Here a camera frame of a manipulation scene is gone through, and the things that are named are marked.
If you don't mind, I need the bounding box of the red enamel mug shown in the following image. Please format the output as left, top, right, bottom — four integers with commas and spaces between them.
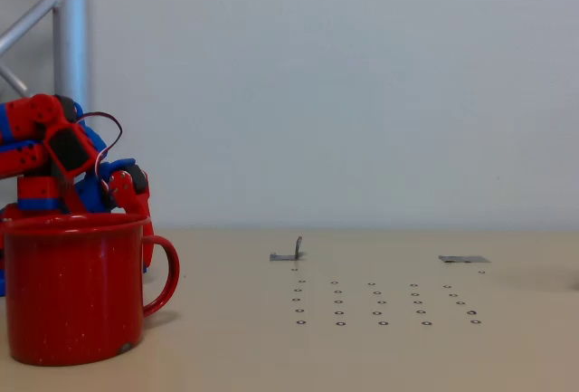
0, 213, 181, 368

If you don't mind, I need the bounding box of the short diagonal aluminium tube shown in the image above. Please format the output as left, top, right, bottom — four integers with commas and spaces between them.
0, 63, 29, 99

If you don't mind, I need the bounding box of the long diagonal aluminium tube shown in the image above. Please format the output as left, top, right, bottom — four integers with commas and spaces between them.
0, 0, 65, 56

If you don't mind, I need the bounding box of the flat metal plate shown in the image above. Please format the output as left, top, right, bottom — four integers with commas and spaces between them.
438, 254, 491, 264

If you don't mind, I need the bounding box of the red white gripper servo cable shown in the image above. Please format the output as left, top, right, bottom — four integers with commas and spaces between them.
74, 110, 124, 194

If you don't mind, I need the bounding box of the small metal bracket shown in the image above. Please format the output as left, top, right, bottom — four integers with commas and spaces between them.
269, 235, 308, 263

